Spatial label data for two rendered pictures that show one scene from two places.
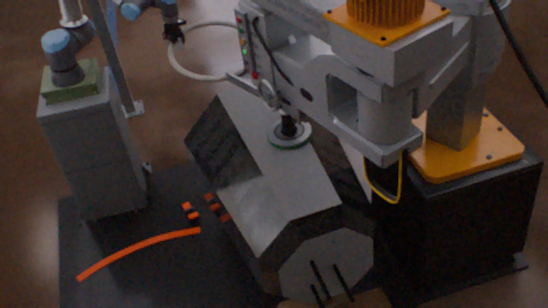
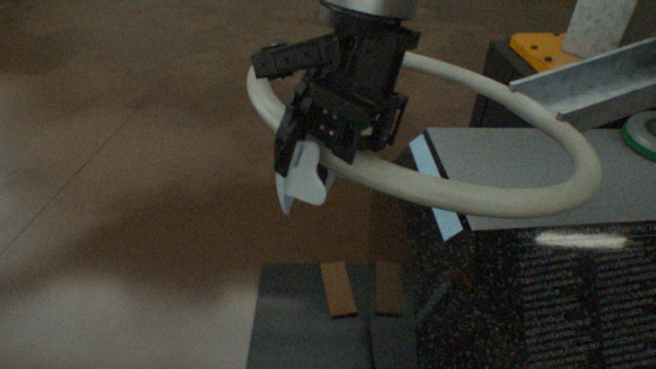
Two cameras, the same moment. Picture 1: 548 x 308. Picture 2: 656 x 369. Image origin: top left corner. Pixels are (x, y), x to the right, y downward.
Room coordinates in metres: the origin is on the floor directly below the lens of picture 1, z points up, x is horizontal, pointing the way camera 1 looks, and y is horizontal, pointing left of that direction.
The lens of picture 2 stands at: (2.84, 0.79, 1.31)
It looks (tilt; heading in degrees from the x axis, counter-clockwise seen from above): 38 degrees down; 281
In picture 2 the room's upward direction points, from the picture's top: straight up
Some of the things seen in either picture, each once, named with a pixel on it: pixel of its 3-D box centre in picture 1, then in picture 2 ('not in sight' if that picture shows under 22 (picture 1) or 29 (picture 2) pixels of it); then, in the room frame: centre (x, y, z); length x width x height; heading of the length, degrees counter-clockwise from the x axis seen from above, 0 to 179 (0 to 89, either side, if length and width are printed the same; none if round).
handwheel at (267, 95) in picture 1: (275, 91); not in sight; (2.07, -0.03, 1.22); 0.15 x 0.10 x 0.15; 30
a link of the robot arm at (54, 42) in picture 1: (59, 48); not in sight; (2.95, 1.09, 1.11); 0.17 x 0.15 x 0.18; 157
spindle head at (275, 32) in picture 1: (288, 53); not in sight; (2.17, -0.12, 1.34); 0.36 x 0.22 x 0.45; 30
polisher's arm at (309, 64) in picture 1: (334, 87); not in sight; (1.89, -0.26, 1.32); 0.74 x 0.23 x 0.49; 30
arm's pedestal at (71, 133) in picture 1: (96, 145); not in sight; (2.94, 1.10, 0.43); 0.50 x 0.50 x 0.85; 7
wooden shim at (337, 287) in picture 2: not in sight; (338, 287); (2.99, -0.20, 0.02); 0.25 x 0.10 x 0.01; 111
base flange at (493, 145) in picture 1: (452, 136); (596, 58); (2.14, -0.85, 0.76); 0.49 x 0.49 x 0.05; 11
